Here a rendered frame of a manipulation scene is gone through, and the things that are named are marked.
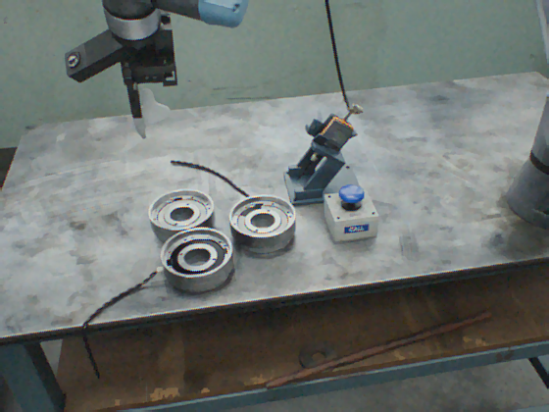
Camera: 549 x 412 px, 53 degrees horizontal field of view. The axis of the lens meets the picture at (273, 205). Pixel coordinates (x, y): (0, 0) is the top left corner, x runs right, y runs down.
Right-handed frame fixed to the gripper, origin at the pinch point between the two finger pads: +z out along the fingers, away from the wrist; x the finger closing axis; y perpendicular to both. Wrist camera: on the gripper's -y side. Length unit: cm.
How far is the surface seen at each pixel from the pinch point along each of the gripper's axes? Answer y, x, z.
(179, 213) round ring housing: 4.9, -20.2, 3.6
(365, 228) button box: 32.8, -29.7, -3.9
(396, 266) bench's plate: 36, -37, -5
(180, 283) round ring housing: 3.7, -34.5, -5.9
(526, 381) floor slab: 95, -57, 73
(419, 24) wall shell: 118, 94, 103
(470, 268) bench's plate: 46, -39, -7
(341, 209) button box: 29.8, -26.2, -4.2
